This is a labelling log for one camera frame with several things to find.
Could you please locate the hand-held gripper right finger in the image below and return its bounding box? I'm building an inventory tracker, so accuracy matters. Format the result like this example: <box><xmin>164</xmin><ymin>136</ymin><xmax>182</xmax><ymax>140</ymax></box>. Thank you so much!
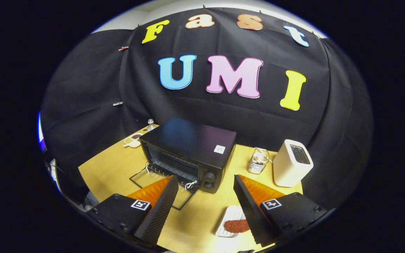
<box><xmin>233</xmin><ymin>174</ymin><xmax>329</xmax><ymax>247</ymax></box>

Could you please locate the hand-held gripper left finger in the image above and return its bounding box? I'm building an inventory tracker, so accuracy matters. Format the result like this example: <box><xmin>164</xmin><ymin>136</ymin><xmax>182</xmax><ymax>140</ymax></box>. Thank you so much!
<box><xmin>86</xmin><ymin>175</ymin><xmax>179</xmax><ymax>246</ymax></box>

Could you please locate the red meat slice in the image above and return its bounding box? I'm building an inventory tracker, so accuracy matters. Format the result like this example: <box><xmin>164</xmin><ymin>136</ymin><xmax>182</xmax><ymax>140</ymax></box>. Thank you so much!
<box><xmin>224</xmin><ymin>219</ymin><xmax>251</xmax><ymax>233</ymax></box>

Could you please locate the black toaster oven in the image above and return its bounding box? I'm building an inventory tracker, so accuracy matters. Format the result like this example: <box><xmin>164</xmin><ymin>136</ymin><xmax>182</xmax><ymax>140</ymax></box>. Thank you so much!
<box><xmin>129</xmin><ymin>118</ymin><xmax>237</xmax><ymax>210</ymax></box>

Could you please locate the white toaster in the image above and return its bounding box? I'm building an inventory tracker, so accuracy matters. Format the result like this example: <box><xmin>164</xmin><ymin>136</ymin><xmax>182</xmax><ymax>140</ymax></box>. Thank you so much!
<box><xmin>273</xmin><ymin>139</ymin><xmax>314</xmax><ymax>188</ymax></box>

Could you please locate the white ribbed plate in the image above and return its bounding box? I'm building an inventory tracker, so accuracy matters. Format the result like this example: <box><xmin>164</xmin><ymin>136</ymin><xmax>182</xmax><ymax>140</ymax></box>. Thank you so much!
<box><xmin>215</xmin><ymin>206</ymin><xmax>247</xmax><ymax>238</ymax></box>

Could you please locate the white divided snack tray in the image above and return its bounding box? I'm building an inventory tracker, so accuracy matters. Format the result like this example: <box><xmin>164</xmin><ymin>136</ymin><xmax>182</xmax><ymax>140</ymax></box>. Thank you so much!
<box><xmin>123</xmin><ymin>133</ymin><xmax>143</xmax><ymax>148</ymax></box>

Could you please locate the black backdrop cloth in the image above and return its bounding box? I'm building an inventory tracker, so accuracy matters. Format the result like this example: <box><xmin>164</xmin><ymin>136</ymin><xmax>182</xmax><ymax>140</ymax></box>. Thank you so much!
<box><xmin>40</xmin><ymin>7</ymin><xmax>374</xmax><ymax>208</ymax></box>

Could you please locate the metal wire basket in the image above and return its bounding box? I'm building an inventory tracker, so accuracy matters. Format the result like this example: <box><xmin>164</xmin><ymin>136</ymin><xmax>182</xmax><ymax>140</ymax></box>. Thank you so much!
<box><xmin>247</xmin><ymin>148</ymin><xmax>270</xmax><ymax>175</ymax></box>

